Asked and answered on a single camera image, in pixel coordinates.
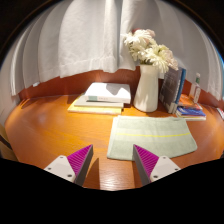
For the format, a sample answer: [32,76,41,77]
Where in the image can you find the blue standing book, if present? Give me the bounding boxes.
[173,68,187,114]

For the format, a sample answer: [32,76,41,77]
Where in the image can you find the pale green towel yellow stripe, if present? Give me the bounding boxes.
[106,115,198,162]

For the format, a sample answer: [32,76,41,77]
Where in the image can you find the white fabric curtain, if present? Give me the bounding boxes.
[6,0,122,98]
[118,0,224,101]

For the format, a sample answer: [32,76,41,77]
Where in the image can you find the small clear bottle green label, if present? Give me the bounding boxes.
[189,72,202,104]

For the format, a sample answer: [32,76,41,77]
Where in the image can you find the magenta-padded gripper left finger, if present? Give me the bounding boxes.
[43,144,94,187]

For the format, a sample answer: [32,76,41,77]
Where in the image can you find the thin grey-white book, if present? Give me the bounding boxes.
[73,94,125,109]

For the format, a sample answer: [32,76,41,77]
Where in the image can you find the white flower bouquet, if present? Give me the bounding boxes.
[120,28,179,75]

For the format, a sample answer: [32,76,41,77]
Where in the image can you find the red booklet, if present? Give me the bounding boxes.
[216,107,224,121]

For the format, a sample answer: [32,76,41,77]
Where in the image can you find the dark grey standing book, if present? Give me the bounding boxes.
[158,67,184,114]

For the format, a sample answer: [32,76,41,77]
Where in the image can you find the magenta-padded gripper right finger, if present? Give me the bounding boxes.
[132,144,182,187]

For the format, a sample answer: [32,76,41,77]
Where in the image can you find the blue flat book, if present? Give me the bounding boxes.
[175,105,207,122]

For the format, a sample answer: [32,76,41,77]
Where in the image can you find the thin yellow book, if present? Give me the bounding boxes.
[67,96,123,116]

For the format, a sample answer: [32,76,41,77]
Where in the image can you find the white ceramic vase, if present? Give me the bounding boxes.
[133,64,160,113]

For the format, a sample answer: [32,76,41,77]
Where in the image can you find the thick white book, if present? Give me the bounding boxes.
[84,82,132,105]

